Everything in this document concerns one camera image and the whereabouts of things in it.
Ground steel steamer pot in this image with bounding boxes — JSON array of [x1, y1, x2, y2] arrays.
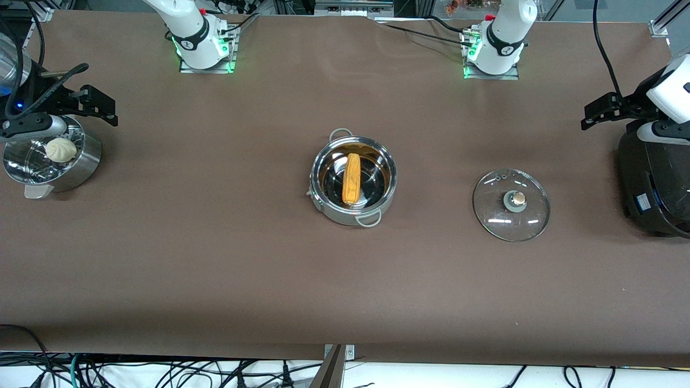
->
[[3, 114, 103, 200]]

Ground steel pot with pale handles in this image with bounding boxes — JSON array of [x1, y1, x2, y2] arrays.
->
[[309, 128, 398, 228]]

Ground aluminium frame crossbar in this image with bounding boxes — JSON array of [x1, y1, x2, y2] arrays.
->
[[314, 0, 395, 17]]

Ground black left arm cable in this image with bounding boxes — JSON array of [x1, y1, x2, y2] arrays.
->
[[592, 0, 624, 99]]

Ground yellow corn cob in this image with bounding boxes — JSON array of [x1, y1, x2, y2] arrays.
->
[[342, 153, 362, 206]]

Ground glass pot lid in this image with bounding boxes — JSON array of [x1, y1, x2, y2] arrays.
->
[[473, 168, 551, 242]]

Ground black base connector cable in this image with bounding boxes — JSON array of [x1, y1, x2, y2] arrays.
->
[[220, 13, 260, 39]]

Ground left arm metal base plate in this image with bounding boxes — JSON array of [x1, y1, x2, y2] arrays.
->
[[463, 30, 521, 80]]

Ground long black table cable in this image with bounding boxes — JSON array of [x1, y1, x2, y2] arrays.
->
[[377, 20, 478, 49]]

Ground black round appliance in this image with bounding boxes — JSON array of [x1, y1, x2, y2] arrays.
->
[[617, 129, 690, 239]]

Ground metal table bracket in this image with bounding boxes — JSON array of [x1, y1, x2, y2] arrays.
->
[[323, 344, 356, 362]]

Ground black curved floor cable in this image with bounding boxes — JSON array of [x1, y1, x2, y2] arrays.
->
[[0, 324, 53, 388]]

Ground aluminium corner rail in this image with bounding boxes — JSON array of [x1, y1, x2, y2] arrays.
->
[[650, 0, 681, 37]]

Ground tangled black floor cables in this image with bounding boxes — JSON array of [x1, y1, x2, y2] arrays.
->
[[32, 356, 324, 388]]

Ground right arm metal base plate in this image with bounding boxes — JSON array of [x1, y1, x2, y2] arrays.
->
[[180, 24, 239, 74]]

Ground white steamed bun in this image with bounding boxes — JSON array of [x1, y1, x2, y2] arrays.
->
[[45, 137, 78, 163]]

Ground short black table cable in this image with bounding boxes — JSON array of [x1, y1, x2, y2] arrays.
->
[[423, 15, 478, 36]]

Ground dark diagonal bar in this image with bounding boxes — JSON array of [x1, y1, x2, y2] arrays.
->
[[308, 345, 346, 388]]

